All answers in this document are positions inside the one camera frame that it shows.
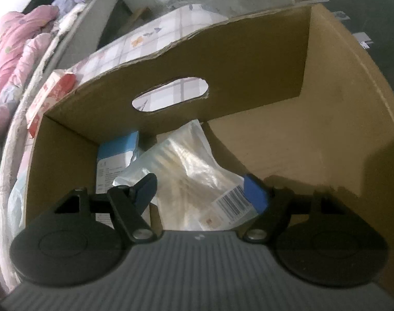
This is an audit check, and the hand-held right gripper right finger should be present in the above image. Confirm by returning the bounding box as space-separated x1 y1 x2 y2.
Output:
242 174 346 243

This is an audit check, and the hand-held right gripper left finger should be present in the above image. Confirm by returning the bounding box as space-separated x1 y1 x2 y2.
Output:
53 173 159 243

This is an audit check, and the clear plastic bag packet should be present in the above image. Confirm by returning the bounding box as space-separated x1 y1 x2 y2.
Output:
113 120 265 232

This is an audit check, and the brown cardboard box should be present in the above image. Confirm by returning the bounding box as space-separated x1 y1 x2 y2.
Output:
22 4 394 266

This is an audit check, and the blue white paper box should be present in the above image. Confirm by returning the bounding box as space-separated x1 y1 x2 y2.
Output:
95 131 152 230

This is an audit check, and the red wet wipes pack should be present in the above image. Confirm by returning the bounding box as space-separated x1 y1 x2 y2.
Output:
25 69 77 138

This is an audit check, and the checked floral bed sheet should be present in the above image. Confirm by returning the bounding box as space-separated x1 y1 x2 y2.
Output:
67 5 230 111

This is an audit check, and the white fluffy blanket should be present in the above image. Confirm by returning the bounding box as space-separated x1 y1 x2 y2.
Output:
0 0 90 260

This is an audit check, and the pink printed quilt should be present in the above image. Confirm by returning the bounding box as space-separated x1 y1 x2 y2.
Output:
0 6 60 133

